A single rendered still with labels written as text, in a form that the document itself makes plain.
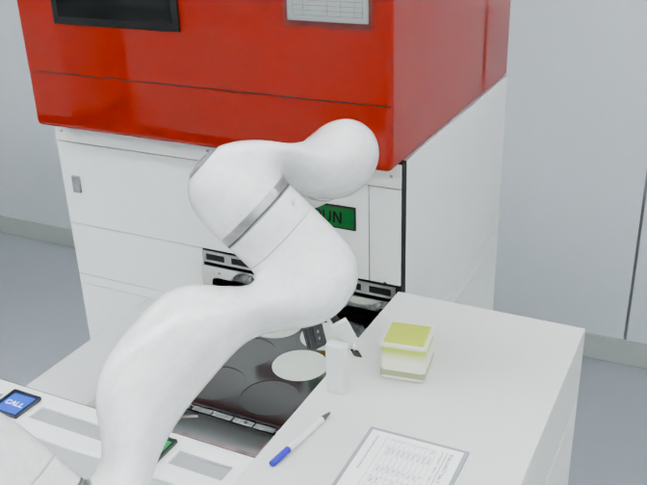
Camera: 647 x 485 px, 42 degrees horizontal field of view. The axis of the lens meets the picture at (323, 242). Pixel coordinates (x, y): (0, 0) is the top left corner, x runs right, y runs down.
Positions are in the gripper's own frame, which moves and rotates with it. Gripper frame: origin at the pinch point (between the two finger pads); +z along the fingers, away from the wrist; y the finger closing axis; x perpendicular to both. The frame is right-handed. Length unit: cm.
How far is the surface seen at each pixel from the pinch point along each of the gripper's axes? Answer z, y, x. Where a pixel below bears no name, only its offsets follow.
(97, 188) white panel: -32, -62, -7
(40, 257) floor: -2, -293, 42
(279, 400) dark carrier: 8.3, -1.4, -8.9
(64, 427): 0.0, -7.6, -42.0
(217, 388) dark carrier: 4.9, -10.8, -15.0
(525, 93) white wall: -26, -76, 152
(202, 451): 6.0, 10.2, -29.3
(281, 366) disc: 5.4, -9.1, -2.6
